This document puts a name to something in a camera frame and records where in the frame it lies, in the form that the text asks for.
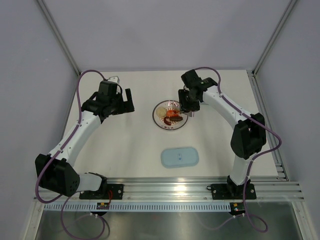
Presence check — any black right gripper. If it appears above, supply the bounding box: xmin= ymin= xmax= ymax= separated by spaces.
xmin=178 ymin=88 xmax=200 ymax=114

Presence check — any dark sea cucumber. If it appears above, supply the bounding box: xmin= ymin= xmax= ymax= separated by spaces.
xmin=169 ymin=115 xmax=183 ymax=122

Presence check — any red shrimp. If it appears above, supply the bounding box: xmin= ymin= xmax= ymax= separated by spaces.
xmin=166 ymin=109 xmax=179 ymax=117

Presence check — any dark red sausage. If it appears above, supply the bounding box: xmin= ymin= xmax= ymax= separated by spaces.
xmin=163 ymin=116 xmax=172 ymax=126

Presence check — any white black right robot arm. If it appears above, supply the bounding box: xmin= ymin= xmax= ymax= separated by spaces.
xmin=178 ymin=69 xmax=267 ymax=199

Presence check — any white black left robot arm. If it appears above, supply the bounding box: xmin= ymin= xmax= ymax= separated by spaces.
xmin=35 ymin=76 xmax=135 ymax=199

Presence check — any light blue lunch box lid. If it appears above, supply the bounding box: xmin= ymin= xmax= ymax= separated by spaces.
xmin=160 ymin=147 xmax=199 ymax=169

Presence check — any round printed ceramic plate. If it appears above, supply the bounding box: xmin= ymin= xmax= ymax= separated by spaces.
xmin=152 ymin=100 xmax=189 ymax=131

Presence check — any white steamed bun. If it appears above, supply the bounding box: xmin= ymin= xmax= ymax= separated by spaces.
xmin=155 ymin=107 xmax=167 ymax=118

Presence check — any left small circuit board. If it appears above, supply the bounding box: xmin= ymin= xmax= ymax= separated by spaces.
xmin=96 ymin=202 xmax=110 ymax=210

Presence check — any small circuit board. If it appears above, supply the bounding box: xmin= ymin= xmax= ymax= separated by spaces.
xmin=96 ymin=202 xmax=110 ymax=210
xmin=230 ymin=202 xmax=246 ymax=216

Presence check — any right small circuit board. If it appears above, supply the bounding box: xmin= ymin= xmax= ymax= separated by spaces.
xmin=230 ymin=202 xmax=246 ymax=216

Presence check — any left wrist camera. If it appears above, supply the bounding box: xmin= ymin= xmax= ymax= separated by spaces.
xmin=107 ymin=76 xmax=120 ymax=85

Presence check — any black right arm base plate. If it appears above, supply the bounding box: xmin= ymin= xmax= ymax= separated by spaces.
xmin=206 ymin=182 xmax=257 ymax=200

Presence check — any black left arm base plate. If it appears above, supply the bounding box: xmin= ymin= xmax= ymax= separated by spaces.
xmin=79 ymin=183 xmax=124 ymax=200

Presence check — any white slotted cable duct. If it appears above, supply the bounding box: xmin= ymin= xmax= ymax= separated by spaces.
xmin=44 ymin=201 xmax=231 ymax=213

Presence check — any aluminium front rail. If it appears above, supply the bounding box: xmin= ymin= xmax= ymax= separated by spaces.
xmin=33 ymin=176 xmax=305 ymax=203

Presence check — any left aluminium frame post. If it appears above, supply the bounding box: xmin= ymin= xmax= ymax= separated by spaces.
xmin=35 ymin=0 xmax=81 ymax=76

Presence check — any aluminium frame post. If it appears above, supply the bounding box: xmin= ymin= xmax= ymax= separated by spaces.
xmin=35 ymin=0 xmax=81 ymax=76
xmin=251 ymin=0 xmax=299 ymax=77

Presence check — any right aluminium frame post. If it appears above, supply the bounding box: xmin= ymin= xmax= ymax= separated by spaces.
xmin=251 ymin=0 xmax=299 ymax=77

